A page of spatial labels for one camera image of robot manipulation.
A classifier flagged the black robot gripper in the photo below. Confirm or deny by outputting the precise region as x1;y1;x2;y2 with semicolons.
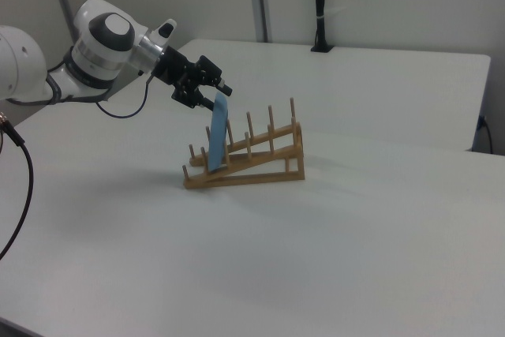
151;46;234;113

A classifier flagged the blue round plate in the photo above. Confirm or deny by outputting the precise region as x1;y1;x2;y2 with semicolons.
207;91;230;174

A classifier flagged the wooden plate rack with pegs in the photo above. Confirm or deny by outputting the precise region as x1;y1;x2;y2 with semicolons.
181;96;307;190

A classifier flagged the black pole with table clamp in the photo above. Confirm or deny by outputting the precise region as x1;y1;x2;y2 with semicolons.
309;0;335;54

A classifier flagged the thin dark gripper cable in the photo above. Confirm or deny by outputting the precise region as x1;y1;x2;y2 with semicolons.
95;72;154;119

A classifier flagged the thick black cable with plug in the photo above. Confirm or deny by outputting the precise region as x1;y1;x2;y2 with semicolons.
0;110;36;261

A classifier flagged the black cable at table edge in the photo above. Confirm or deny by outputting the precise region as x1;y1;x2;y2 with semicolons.
474;114;495;155

